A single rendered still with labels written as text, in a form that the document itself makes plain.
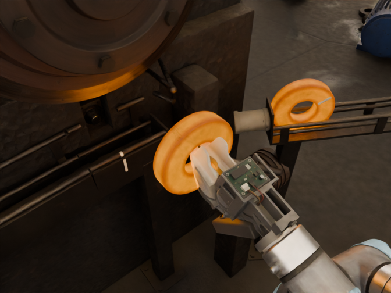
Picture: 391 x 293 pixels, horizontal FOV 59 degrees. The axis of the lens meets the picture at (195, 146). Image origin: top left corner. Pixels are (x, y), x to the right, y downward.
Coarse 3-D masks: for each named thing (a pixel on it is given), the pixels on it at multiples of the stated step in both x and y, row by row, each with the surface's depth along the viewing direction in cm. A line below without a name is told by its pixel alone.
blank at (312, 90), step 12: (288, 84) 85; (300, 84) 83; (312, 84) 82; (324, 84) 84; (276, 96) 86; (288, 96) 84; (300, 96) 84; (312, 96) 84; (324, 96) 84; (276, 108) 86; (288, 108) 86; (312, 108) 90; (324, 108) 87; (276, 120) 89; (288, 120) 89; (300, 120) 90; (312, 120) 90
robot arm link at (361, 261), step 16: (368, 240) 62; (336, 256) 60; (352, 256) 58; (368, 256) 57; (384, 256) 58; (352, 272) 56; (368, 272) 55; (384, 272) 53; (368, 288) 54; (384, 288) 52
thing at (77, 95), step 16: (192, 0) 64; (176, 32) 66; (160, 48) 66; (144, 64) 66; (0, 80) 51; (112, 80) 63; (128, 80) 66; (0, 96) 52; (16, 96) 54; (32, 96) 55; (48, 96) 57; (64, 96) 59; (80, 96) 61; (96, 96) 63
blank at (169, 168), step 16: (208, 112) 59; (176, 128) 55; (192, 128) 55; (208, 128) 57; (224, 128) 60; (160, 144) 56; (176, 144) 54; (192, 144) 56; (160, 160) 56; (176, 160) 56; (160, 176) 57; (176, 176) 59; (192, 176) 62; (176, 192) 61
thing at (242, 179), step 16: (256, 160) 53; (224, 176) 49; (240, 176) 50; (256, 176) 50; (272, 176) 51; (224, 192) 52; (240, 192) 49; (256, 192) 49; (272, 192) 50; (224, 208) 54; (240, 208) 49; (256, 208) 49; (272, 208) 49; (288, 208) 48; (256, 224) 52; (272, 224) 49; (288, 224) 49; (272, 240) 48
